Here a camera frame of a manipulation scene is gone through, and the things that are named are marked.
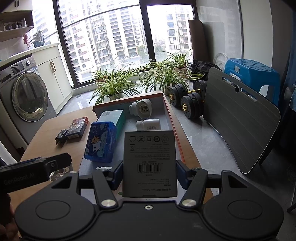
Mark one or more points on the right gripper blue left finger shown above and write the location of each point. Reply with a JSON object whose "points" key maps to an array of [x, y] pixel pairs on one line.
{"points": [[105, 182]]}

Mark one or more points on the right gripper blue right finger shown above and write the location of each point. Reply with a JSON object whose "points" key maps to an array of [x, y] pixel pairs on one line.
{"points": [[193, 181]]}

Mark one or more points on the blue translucent plastic box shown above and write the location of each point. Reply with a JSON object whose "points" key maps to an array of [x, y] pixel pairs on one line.
{"points": [[101, 142]]}

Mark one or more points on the clear repellent liquid bottle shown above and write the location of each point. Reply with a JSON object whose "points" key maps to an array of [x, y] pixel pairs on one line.
{"points": [[60, 173]]}

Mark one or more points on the white power adapter box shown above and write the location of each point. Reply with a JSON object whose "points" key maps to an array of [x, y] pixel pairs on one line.
{"points": [[149, 165]]}

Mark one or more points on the black power adapter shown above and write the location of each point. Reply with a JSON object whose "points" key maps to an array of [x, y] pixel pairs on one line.
{"points": [[61, 138]]}

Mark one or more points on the red playing card box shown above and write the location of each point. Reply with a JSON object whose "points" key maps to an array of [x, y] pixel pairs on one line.
{"points": [[77, 128]]}

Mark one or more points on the teal adhesive bandages box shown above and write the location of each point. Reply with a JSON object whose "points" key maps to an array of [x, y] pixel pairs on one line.
{"points": [[115, 116]]}

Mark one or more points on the small white pill bottle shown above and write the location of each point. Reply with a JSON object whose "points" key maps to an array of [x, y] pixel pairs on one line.
{"points": [[148, 125]]}

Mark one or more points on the white plug heater green button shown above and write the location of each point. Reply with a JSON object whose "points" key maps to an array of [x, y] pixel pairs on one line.
{"points": [[141, 108]]}

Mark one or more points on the person left hand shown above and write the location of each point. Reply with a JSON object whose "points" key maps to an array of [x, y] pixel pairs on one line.
{"points": [[9, 230]]}

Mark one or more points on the grey front-load washing machine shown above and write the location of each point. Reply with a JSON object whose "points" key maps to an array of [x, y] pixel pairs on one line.
{"points": [[25, 96]]}

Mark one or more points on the black dumbbell front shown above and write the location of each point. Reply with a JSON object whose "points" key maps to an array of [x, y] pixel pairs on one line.
{"points": [[192, 105]]}

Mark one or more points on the black dumbbell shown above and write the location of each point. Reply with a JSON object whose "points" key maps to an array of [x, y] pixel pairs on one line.
{"points": [[177, 92], [192, 105]]}

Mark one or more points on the orange cardboard box tray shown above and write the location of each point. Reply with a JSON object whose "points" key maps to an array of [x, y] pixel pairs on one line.
{"points": [[159, 110]]}

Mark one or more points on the grey folding lap board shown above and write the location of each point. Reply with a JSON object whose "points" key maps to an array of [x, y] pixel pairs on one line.
{"points": [[246, 120]]}

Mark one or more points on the black dumbbell rear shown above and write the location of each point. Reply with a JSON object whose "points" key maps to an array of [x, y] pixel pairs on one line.
{"points": [[177, 92]]}

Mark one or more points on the spider plant white pot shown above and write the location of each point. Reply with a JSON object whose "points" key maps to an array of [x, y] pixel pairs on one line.
{"points": [[119, 82]]}

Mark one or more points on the spider plant terracotta pot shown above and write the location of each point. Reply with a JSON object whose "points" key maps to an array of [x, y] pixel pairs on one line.
{"points": [[99, 75]]}

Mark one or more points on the right spider plant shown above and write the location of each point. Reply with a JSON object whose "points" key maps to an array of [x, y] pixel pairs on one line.
{"points": [[167, 73]]}

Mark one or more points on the black bag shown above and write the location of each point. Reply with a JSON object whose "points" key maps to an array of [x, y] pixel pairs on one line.
{"points": [[201, 69]]}

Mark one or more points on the white cabinet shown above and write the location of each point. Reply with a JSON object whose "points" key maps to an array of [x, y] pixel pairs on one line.
{"points": [[52, 71]]}

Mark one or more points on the blue plastic stool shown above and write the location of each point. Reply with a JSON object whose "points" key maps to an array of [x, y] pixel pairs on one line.
{"points": [[255, 75]]}

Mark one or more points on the white fan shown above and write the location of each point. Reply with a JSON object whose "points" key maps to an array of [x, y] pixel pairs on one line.
{"points": [[220, 60]]}

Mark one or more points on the brown rolled mat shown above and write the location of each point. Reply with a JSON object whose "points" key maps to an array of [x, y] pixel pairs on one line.
{"points": [[199, 44]]}

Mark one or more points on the wooden wall shelf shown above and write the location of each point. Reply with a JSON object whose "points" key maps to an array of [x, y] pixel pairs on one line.
{"points": [[16, 19]]}

